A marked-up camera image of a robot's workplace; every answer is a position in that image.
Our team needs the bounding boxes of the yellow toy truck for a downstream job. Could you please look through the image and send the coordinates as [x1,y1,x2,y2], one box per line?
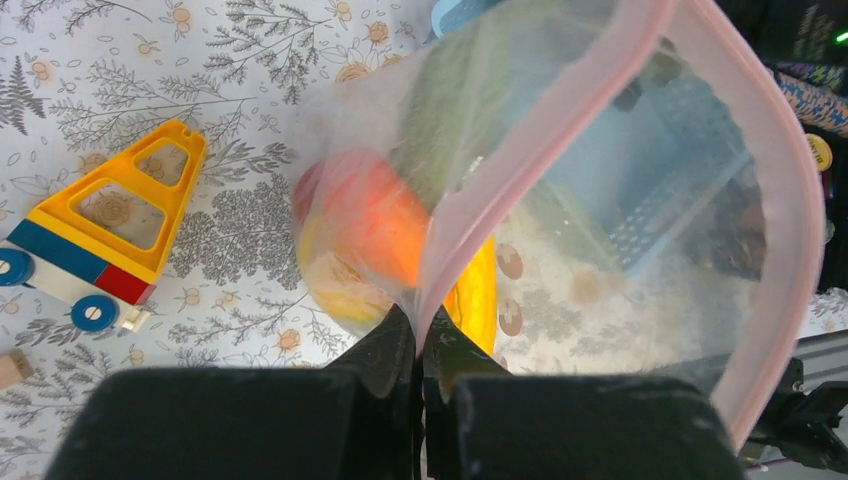
[1,119,207,332]

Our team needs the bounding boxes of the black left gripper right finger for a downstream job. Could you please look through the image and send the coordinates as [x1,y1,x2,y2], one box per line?
[422,311,744,479]

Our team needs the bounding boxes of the black open carrying case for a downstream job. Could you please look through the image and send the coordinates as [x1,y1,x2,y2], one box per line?
[717,1,847,293]

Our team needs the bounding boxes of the clear pink zip top bag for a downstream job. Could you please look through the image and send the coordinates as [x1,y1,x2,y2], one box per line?
[289,1,825,446]

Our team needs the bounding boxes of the light blue plastic basket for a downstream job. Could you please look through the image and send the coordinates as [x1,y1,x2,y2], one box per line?
[418,1,766,292]

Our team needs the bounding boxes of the red orange mango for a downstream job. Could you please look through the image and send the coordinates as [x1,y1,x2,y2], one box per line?
[293,148,431,288]

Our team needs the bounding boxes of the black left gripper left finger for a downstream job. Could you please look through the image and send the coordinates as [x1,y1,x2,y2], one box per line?
[46,307,416,479]

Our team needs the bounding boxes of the yellow lemon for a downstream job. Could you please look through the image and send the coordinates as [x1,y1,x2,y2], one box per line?
[295,217,394,337]

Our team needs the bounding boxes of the light green long gourd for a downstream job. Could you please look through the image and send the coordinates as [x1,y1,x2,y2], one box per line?
[390,9,510,213]

